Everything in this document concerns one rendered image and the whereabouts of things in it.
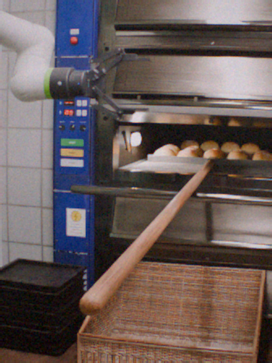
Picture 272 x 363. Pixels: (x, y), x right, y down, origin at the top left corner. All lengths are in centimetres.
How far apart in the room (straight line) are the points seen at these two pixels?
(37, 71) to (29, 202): 82
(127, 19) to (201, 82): 36
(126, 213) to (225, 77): 62
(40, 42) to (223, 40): 72
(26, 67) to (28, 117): 67
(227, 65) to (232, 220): 56
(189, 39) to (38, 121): 66
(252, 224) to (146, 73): 67
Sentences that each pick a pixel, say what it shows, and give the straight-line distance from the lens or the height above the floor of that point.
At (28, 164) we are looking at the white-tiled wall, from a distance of 241.
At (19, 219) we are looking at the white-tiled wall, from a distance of 246.
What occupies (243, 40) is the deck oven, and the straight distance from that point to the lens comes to 219.
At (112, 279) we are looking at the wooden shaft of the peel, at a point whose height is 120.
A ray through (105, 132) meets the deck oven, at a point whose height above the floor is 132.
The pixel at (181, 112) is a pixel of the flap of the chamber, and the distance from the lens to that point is 206.
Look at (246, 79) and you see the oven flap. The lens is 217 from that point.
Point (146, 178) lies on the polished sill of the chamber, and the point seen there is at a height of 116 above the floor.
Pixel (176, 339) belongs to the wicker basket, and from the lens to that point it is 226.
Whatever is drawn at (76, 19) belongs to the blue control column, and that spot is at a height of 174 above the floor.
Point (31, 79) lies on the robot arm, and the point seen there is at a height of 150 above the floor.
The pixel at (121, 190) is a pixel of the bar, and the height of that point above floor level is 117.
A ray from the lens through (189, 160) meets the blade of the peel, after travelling 257.
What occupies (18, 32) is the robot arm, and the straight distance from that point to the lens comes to 175.
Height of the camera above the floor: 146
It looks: 8 degrees down
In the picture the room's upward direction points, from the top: 1 degrees clockwise
